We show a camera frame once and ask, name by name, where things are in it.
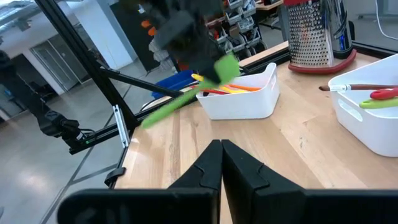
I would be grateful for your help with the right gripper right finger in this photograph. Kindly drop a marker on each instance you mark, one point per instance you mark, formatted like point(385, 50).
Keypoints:
point(245, 186)

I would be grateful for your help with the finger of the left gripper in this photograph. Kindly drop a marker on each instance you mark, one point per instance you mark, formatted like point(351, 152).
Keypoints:
point(191, 62)
point(213, 56)

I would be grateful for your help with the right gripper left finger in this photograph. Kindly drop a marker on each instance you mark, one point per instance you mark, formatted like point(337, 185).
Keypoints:
point(205, 177)

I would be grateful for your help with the red silicone spatula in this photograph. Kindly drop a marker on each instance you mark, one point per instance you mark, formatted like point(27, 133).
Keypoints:
point(214, 91)

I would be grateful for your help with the yellow silicone spatula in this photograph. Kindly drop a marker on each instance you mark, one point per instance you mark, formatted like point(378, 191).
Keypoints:
point(230, 90)

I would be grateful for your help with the orange silicone spatula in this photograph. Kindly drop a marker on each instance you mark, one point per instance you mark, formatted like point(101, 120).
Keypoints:
point(248, 88)

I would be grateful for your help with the green silicone spatula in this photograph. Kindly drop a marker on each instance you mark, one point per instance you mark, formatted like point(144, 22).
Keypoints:
point(174, 107)

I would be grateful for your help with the light green silicone spoon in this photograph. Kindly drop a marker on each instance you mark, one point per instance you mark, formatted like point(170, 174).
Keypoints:
point(379, 103)

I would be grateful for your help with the red silicone spoon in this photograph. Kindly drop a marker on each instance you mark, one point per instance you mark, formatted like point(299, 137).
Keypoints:
point(385, 94)

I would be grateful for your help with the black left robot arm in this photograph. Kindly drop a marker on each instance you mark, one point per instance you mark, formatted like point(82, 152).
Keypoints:
point(59, 124)

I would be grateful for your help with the blue floor bin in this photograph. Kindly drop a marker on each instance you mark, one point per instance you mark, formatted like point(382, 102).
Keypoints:
point(174, 82)

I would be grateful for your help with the parts bin rack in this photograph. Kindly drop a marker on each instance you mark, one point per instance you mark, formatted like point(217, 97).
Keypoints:
point(245, 18)

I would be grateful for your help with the large white plastic bin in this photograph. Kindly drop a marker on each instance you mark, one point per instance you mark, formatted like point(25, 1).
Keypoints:
point(242, 107)

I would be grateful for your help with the red framed box grater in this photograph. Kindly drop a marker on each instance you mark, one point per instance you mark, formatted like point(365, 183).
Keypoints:
point(311, 37)

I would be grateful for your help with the small white plastic bin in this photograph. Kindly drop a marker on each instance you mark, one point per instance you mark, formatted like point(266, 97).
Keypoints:
point(373, 133)

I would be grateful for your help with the white metal bracket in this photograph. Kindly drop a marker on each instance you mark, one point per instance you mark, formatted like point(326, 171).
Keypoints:
point(120, 127)

